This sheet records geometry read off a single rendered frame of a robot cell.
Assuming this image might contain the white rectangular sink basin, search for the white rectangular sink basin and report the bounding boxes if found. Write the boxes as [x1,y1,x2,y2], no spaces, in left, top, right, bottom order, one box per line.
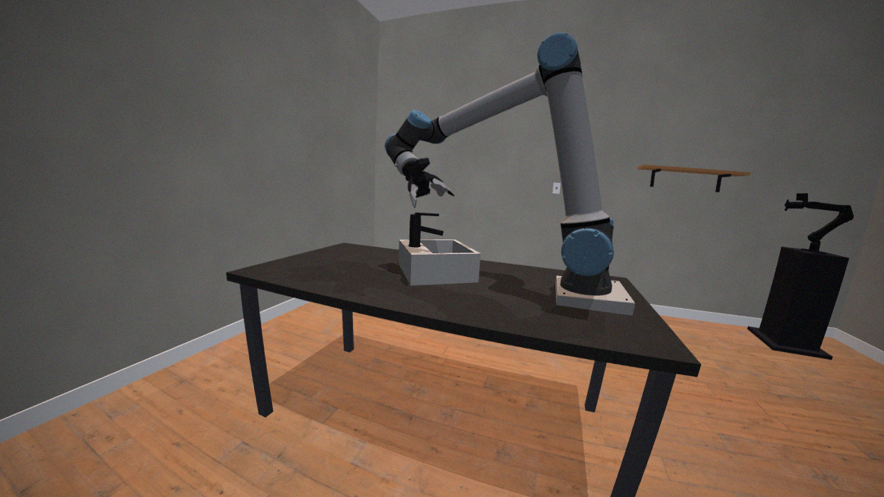
[398,240,481,286]

